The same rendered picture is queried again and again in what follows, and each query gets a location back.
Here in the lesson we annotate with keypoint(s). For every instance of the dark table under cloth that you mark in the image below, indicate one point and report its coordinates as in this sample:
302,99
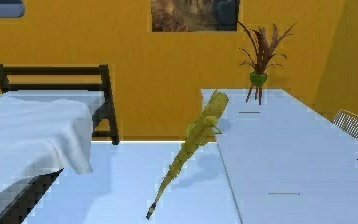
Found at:
23,200

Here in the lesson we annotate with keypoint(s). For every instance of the grey blue wall fixture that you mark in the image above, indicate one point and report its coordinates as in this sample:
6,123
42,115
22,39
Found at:
3,8

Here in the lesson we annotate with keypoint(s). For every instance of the white tablecloth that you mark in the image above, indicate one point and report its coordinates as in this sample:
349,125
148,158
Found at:
33,133

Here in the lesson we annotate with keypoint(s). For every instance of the white dining table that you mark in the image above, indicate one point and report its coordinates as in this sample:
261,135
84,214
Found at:
297,156

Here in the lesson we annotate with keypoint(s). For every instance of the red plant in green pot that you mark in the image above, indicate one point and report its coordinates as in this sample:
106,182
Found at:
260,63

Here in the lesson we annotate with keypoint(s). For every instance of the framed brown wall picture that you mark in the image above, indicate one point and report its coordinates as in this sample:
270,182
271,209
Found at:
193,15

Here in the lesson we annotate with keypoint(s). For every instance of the yellow green lizard toy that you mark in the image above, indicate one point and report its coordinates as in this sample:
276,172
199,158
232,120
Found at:
200,131

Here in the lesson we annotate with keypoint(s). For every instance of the dark wooden chair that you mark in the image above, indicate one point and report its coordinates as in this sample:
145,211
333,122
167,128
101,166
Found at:
103,100

